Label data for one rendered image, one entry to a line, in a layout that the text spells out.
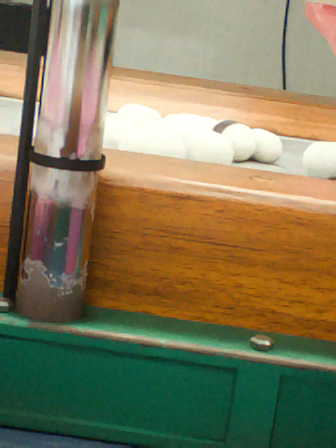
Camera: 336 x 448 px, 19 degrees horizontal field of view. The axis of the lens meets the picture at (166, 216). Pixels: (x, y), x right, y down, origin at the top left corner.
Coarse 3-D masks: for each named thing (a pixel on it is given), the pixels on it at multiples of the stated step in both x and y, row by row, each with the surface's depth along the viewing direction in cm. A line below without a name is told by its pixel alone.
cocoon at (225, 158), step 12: (192, 132) 54; (204, 132) 54; (216, 132) 54; (192, 144) 54; (204, 144) 53; (216, 144) 52; (228, 144) 53; (192, 156) 53; (204, 156) 52; (216, 156) 52; (228, 156) 53
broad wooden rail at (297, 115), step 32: (0, 64) 74; (0, 96) 72; (128, 96) 73; (160, 96) 73; (192, 96) 73; (224, 96) 73; (256, 96) 74; (288, 96) 76; (320, 96) 80; (256, 128) 72; (288, 128) 72; (320, 128) 72
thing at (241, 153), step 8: (232, 128) 58; (240, 128) 58; (248, 128) 58; (232, 136) 58; (240, 136) 57; (248, 136) 58; (232, 144) 57; (240, 144) 57; (248, 144) 58; (256, 144) 58; (240, 152) 58; (248, 152) 58; (240, 160) 58
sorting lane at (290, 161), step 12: (0, 108) 67; (12, 108) 68; (36, 108) 70; (0, 120) 62; (12, 120) 63; (36, 120) 64; (0, 132) 58; (12, 132) 58; (288, 144) 69; (300, 144) 70; (288, 156) 63; (300, 156) 64; (252, 168) 57; (264, 168) 58; (276, 168) 58; (288, 168) 59; (300, 168) 59
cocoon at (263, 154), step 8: (256, 136) 59; (264, 136) 59; (272, 136) 59; (264, 144) 59; (272, 144) 59; (280, 144) 59; (256, 152) 59; (264, 152) 59; (272, 152) 59; (280, 152) 59; (264, 160) 59; (272, 160) 59
